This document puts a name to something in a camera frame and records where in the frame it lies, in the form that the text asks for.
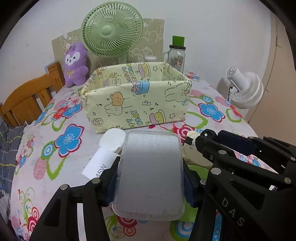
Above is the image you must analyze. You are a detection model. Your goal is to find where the green desk fan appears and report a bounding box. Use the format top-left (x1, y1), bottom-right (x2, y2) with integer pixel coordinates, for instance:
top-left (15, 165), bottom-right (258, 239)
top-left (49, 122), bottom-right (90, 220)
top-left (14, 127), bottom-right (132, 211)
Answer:
top-left (81, 1), bottom-right (144, 64)

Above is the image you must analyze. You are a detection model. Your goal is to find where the cream round bunny mirror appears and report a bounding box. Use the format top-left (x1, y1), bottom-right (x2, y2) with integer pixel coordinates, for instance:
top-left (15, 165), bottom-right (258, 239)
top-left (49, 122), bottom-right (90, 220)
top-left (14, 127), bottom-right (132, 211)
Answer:
top-left (182, 131), bottom-right (213, 169)

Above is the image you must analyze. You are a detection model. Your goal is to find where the yellow cartoon storage box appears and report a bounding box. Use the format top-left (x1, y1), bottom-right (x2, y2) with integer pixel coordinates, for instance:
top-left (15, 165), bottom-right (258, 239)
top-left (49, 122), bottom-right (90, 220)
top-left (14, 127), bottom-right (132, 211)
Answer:
top-left (80, 62), bottom-right (192, 133)

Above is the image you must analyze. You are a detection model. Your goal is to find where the beige cartoon cardboard panel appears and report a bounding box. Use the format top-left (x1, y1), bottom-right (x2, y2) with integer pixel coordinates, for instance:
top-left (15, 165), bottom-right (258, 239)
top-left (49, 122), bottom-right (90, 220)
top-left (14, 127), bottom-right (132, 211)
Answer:
top-left (52, 19), bottom-right (165, 74)

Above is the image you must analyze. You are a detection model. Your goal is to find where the white 45W charger box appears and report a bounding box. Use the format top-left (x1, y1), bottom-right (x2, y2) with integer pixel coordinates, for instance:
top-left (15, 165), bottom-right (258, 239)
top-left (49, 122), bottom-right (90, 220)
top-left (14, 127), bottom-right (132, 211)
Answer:
top-left (82, 148), bottom-right (119, 180)

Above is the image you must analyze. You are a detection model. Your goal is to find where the blue plaid cloth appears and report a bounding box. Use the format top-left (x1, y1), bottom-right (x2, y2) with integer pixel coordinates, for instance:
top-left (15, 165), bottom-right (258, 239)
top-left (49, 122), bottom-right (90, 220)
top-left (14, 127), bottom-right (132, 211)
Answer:
top-left (1, 121), bottom-right (24, 210)

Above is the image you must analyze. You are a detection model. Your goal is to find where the purple plush rabbit toy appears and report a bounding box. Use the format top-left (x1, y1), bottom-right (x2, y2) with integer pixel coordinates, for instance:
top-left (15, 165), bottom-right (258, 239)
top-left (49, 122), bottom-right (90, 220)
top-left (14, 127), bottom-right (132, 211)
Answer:
top-left (64, 42), bottom-right (89, 87)

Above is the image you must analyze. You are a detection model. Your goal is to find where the glass jar with green lid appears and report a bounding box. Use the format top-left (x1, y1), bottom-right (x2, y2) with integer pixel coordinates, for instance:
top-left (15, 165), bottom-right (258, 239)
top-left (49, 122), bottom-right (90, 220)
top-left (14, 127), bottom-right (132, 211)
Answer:
top-left (163, 36), bottom-right (186, 73)

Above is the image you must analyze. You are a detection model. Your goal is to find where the clear plastic rectangular box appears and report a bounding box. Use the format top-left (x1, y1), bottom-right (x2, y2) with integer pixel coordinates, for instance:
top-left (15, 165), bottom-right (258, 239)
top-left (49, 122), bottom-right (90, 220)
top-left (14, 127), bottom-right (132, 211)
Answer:
top-left (112, 131), bottom-right (184, 221)

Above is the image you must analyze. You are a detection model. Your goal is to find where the floral tablecloth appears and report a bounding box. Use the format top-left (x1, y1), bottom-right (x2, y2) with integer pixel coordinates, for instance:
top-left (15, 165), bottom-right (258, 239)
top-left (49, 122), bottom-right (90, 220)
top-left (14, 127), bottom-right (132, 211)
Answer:
top-left (9, 71), bottom-right (278, 241)

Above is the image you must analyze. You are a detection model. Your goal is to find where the wooden chair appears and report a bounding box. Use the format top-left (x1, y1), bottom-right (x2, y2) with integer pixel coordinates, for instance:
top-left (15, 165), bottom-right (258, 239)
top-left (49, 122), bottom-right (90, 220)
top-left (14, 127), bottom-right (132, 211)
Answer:
top-left (1, 62), bottom-right (65, 128)

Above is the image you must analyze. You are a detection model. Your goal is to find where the white round earbuds case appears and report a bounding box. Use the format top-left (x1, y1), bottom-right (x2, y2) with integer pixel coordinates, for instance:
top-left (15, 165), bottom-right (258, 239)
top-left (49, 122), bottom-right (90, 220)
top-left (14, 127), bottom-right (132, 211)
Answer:
top-left (99, 128), bottom-right (126, 153)

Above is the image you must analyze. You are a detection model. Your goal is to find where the white small fan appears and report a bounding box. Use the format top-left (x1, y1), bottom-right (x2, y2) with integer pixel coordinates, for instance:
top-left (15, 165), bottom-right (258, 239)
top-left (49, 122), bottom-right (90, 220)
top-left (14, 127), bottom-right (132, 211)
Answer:
top-left (226, 66), bottom-right (264, 109)

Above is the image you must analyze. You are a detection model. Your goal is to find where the green flat plastic object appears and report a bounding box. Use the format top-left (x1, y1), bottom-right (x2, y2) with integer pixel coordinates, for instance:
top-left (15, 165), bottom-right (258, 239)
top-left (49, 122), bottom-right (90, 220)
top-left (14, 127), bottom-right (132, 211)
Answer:
top-left (189, 165), bottom-right (208, 180)

